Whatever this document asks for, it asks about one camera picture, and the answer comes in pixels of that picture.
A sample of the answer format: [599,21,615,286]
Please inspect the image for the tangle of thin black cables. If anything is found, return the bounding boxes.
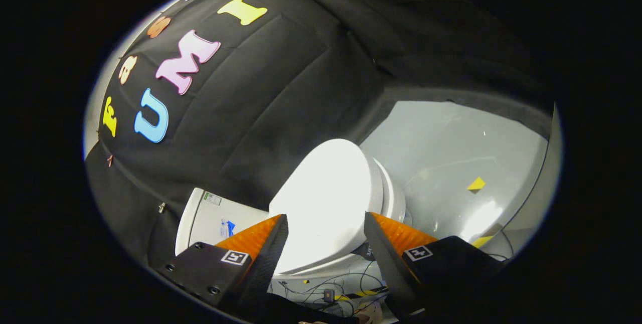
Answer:
[271,261,393,320]

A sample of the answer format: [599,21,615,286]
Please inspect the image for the white toilet lid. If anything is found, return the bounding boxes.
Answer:
[269,138,385,275]

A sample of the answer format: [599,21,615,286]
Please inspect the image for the yellow black striped floor tape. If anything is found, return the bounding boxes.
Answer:
[335,286,389,302]

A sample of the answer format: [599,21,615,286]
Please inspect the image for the white toilet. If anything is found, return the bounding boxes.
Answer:
[174,156,408,285]

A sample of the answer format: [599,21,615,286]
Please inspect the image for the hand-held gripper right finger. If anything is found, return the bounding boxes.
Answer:
[363,212,508,320]

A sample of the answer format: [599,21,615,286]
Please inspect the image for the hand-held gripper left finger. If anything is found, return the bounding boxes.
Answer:
[155,214,290,315]

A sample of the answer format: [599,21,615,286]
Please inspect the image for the black backdrop cloth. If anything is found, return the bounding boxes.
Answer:
[84,0,553,270]

